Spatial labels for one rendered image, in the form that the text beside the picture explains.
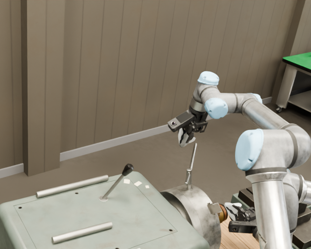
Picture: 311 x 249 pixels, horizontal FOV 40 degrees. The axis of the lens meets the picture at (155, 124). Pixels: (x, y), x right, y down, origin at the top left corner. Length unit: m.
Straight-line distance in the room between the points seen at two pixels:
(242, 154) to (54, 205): 0.68
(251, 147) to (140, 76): 3.10
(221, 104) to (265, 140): 0.37
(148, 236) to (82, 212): 0.25
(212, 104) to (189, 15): 2.91
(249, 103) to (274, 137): 0.36
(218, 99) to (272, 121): 0.23
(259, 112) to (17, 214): 0.88
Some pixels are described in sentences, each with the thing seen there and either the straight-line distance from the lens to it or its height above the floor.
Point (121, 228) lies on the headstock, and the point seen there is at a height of 1.25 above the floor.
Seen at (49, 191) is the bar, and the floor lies 1.27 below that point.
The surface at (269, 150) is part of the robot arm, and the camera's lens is 1.24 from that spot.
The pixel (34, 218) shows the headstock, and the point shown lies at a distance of 1.52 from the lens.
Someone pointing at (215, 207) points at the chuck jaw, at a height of 1.20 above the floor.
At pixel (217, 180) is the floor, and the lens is 4.14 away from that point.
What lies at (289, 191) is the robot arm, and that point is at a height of 1.41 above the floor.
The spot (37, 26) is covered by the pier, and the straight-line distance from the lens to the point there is 3.38.
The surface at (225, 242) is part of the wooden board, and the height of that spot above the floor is 0.89.
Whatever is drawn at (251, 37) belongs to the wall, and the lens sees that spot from 5.29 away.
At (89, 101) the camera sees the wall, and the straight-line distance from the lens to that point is 3.99.
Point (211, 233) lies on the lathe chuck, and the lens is 1.70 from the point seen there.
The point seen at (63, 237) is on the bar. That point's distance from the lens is 1.42.
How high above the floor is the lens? 2.23
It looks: 27 degrees down
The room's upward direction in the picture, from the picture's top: 8 degrees clockwise
